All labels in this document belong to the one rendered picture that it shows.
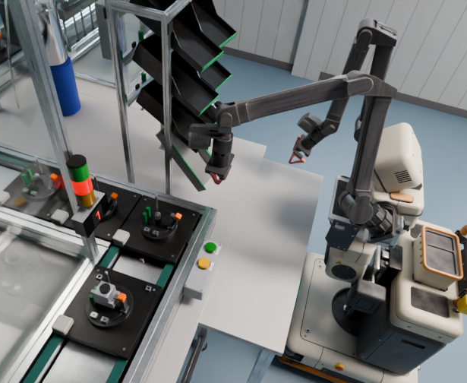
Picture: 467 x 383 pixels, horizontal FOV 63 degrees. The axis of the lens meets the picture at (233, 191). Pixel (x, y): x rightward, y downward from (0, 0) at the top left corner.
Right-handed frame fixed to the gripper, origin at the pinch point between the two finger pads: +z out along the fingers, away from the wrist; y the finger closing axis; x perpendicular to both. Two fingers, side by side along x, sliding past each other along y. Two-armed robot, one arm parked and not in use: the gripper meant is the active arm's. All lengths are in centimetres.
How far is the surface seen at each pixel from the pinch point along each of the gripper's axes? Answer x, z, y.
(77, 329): -25, 26, 49
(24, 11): -34, -55, 25
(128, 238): -25.9, 26.5, 14.5
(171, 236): -12.1, 26.3, 8.1
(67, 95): -93, 27, -50
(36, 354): -31, 27, 58
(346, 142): 66, 123, -210
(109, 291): -17.7, 14.8, 39.6
